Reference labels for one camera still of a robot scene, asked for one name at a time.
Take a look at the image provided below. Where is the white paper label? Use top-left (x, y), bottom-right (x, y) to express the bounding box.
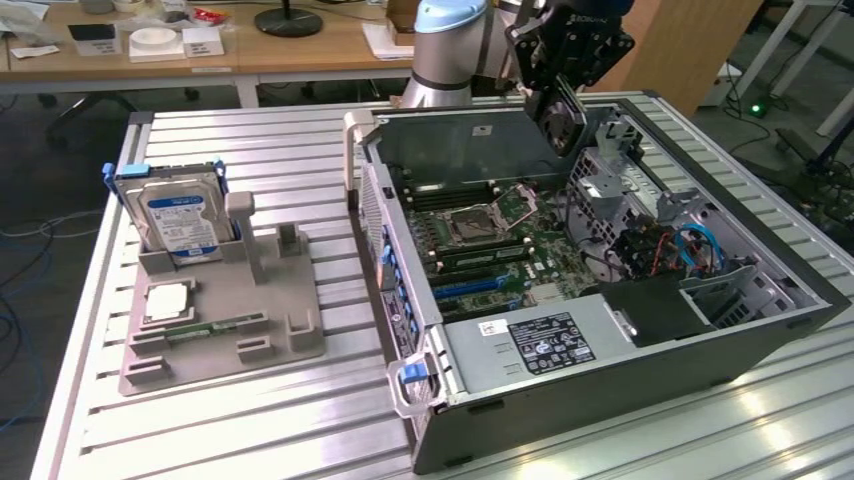
top-left (9, 44), bottom-right (61, 60)

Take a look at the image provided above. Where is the blue expansion slot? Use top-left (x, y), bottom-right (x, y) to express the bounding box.
top-left (431, 278), bottom-right (510, 300)

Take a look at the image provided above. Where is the blue wire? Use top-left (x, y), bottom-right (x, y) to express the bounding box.
top-left (670, 224), bottom-right (729, 277)

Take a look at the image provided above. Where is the wooden desk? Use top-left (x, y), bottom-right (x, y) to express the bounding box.
top-left (0, 0), bottom-right (602, 97)

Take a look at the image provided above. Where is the brown cardboard box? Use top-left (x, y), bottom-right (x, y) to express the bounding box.
top-left (386, 0), bottom-right (420, 34)

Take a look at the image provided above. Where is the open socket cover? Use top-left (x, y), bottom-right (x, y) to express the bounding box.
top-left (491, 183), bottom-right (541, 232)

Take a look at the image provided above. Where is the green motherboard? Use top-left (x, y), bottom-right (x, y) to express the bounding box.
top-left (399, 182), bottom-right (602, 321)

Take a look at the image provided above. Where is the white box black top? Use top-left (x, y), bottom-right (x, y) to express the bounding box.
top-left (65, 23), bottom-right (126, 57)

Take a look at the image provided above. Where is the plain white box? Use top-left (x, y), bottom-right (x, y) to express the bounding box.
top-left (180, 25), bottom-right (226, 59)

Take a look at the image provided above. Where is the grey parts rack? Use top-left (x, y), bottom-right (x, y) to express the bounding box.
top-left (118, 190), bottom-right (328, 399)

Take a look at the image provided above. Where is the low metal disk bay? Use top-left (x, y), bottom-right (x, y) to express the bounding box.
top-left (677, 262), bottom-right (813, 331)

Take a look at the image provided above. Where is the grey power supply unit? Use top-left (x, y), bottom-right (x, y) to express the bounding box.
top-left (443, 294), bottom-right (637, 394)

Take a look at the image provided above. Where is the black round lamp base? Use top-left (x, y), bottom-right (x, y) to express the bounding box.
top-left (252, 0), bottom-right (326, 39)

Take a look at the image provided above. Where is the green RAM stick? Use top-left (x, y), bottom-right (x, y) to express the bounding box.
top-left (163, 319), bottom-right (246, 344)

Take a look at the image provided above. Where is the graphics card with fan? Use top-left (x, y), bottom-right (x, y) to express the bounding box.
top-left (526, 74), bottom-right (591, 158)

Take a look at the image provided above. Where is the hard disk in blue carrier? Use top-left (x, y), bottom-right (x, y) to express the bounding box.
top-left (99, 157), bottom-right (232, 267)

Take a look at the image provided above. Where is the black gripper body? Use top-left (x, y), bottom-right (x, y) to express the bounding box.
top-left (533, 0), bottom-right (630, 84)

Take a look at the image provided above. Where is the silver CPU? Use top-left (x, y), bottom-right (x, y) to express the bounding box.
top-left (144, 284), bottom-right (192, 325)

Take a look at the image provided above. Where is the open black PC case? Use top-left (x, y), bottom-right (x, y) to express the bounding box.
top-left (340, 97), bottom-right (854, 476)

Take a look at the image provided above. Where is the white table frame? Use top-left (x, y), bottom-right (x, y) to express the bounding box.
top-left (733, 0), bottom-right (854, 137)

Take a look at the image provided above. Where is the wooden cabinet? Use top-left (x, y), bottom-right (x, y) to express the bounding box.
top-left (579, 0), bottom-right (766, 116)

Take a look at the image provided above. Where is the tall metal disk bay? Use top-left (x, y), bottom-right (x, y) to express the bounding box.
top-left (566, 119), bottom-right (675, 236)

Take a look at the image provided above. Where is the white box with bowl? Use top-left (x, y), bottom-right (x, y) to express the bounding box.
top-left (127, 27), bottom-right (188, 64)

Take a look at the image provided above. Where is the blue floor cable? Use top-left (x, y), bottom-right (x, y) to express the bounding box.
top-left (0, 214), bottom-right (56, 432)

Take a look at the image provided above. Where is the white paper stack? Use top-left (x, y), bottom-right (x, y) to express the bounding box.
top-left (362, 22), bottom-right (419, 61)

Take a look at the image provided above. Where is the black chair base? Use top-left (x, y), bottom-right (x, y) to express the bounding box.
top-left (36, 87), bottom-right (203, 147)

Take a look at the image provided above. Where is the black plastic shroud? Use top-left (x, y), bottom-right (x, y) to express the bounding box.
top-left (597, 277), bottom-right (719, 349)

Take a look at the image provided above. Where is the black tripod stand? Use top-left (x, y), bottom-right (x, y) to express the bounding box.
top-left (773, 94), bottom-right (854, 177)

